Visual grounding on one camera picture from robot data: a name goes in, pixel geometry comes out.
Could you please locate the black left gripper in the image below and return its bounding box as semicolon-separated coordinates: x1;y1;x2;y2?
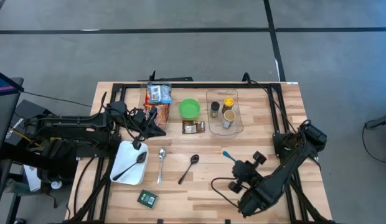
130;107;167;149

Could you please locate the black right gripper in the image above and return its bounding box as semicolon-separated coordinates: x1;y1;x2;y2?
227;151;268;194

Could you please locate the teal plastic spoon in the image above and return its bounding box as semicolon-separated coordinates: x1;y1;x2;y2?
222;150;237;163

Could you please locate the red and yellow ramen packet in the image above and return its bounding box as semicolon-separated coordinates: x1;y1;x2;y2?
144;102;171;126

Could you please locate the blue ramen noodle packet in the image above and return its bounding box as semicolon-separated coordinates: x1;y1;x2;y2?
146;84;173;105

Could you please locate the tan-lid spice jar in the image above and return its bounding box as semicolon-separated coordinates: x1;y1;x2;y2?
220;109;237;129

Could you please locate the black-lid spice jar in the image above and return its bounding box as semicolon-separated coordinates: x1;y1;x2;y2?
210;101;221;119

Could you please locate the yellow-lid spice jar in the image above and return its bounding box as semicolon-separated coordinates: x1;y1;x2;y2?
222;97;235;113

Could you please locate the silver metal spoon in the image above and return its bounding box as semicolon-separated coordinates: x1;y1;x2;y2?
156;147;167;185

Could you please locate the white plastic bin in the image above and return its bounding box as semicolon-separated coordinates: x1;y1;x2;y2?
110;140;149;186

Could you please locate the small brown snack packet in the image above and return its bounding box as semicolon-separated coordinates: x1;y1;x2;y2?
182;120;206;135

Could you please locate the clear plastic bin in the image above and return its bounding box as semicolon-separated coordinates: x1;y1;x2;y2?
205;88;245;136
136;81;173;131

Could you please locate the green plastic bowl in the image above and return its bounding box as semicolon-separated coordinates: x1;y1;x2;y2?
178;98;201;119

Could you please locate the green cardboard box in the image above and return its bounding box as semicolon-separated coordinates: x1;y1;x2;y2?
136;189;159;209

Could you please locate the white paper sheet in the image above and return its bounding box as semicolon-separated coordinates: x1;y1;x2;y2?
23;164;42;192

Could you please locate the black case white lettering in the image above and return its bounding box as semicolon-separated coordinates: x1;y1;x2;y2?
5;107;27;146

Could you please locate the grey chair base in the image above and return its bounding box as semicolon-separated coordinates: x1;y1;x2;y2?
365;112;386;131

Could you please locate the black computer monitor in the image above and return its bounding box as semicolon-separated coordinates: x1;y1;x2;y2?
0;68;25;162

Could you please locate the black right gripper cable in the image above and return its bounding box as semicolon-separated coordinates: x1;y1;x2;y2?
210;177;243;210

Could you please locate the black mount bracket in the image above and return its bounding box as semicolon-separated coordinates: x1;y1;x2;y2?
148;70;194;82

